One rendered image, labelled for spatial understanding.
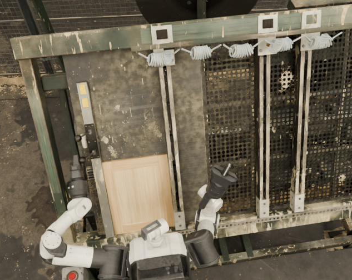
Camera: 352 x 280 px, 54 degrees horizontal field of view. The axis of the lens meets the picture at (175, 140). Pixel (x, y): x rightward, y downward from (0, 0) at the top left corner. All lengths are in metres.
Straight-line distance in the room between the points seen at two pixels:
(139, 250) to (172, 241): 0.16
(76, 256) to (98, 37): 1.01
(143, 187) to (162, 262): 0.59
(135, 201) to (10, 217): 1.70
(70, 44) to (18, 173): 2.23
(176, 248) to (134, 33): 1.03
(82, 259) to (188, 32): 1.16
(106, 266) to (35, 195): 2.01
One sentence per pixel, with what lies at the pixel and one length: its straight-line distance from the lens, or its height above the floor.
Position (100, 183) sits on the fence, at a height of 1.21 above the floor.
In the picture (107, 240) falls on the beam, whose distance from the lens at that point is 2.21.
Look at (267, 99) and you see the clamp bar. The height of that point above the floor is 1.55.
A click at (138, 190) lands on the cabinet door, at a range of 2.07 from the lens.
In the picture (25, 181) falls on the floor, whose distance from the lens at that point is 3.70.
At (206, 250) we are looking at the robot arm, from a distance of 1.69.
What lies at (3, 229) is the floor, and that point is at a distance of 3.53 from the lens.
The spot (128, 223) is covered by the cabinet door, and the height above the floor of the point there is 0.94.
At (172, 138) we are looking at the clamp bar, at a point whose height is 1.42.
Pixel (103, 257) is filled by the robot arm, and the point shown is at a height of 1.37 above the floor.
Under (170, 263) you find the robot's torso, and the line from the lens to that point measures 1.61.
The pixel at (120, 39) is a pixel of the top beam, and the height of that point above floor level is 1.90.
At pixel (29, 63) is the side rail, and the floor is 1.81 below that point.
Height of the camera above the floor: 2.93
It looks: 53 degrees down
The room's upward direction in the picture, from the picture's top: 1 degrees counter-clockwise
